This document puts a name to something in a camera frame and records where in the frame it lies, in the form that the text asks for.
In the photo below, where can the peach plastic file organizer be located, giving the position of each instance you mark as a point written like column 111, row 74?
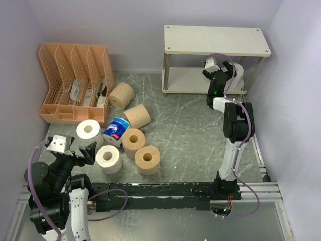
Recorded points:
column 80, row 77

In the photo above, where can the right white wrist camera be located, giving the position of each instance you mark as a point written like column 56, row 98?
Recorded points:
column 211, row 65

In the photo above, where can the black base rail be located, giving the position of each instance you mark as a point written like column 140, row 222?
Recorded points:
column 140, row 196

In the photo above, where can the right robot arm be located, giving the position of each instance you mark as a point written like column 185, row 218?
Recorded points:
column 238, row 124

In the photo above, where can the papers in organizer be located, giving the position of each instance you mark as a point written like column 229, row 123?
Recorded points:
column 87, row 97

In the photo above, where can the white patterned paper roll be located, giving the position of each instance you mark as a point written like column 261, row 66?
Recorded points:
column 238, row 77

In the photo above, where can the black pen in organizer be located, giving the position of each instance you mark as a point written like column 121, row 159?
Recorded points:
column 101, row 87

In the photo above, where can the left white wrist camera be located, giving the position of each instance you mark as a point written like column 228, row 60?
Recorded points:
column 57, row 144

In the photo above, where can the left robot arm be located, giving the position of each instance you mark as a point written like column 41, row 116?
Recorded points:
column 58, row 200

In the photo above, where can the brown roll front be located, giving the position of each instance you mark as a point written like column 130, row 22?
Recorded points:
column 148, row 160

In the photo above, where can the brown roll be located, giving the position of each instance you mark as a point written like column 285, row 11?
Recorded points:
column 132, row 141
column 137, row 116
column 148, row 160
column 121, row 95

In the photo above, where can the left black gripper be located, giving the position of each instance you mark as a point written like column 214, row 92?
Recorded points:
column 88, row 153

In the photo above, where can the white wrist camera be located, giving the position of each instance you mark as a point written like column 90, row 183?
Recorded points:
column 211, row 65
column 57, row 144

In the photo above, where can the white two-tier shelf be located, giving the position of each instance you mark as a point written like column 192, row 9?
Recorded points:
column 201, row 40

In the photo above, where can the white roll front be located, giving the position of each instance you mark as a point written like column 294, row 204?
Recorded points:
column 109, row 159

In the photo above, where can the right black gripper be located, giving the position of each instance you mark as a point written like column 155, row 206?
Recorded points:
column 229, row 73

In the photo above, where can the blue paper roll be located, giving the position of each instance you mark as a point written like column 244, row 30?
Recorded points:
column 115, row 130

